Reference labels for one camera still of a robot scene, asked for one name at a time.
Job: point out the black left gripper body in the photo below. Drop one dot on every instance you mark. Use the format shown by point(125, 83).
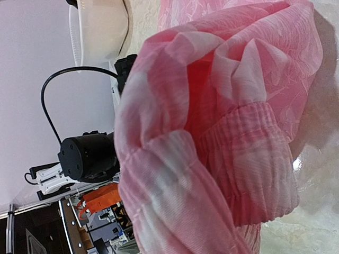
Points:
point(89, 158)

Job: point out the pink patterned shorts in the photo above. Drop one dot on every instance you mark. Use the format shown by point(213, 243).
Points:
point(205, 120)

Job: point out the orange bag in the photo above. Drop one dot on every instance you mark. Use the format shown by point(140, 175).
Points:
point(98, 200)

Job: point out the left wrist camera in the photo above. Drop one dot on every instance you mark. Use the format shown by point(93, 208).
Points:
point(51, 180)

